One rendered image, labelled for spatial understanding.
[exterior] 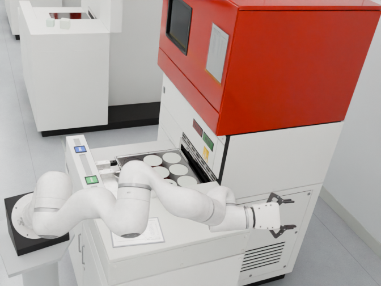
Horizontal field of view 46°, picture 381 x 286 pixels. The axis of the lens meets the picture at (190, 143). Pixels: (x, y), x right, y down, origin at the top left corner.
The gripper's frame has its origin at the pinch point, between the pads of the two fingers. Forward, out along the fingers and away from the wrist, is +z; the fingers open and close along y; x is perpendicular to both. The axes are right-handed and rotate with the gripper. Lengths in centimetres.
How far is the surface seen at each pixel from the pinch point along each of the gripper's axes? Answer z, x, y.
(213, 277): -26, -38, 31
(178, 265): -42, -25, 21
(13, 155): -158, -228, -34
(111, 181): -69, -63, -14
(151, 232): -52, -22, 6
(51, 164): -126, -220, -24
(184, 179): -33, -64, -13
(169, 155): -38, -81, -25
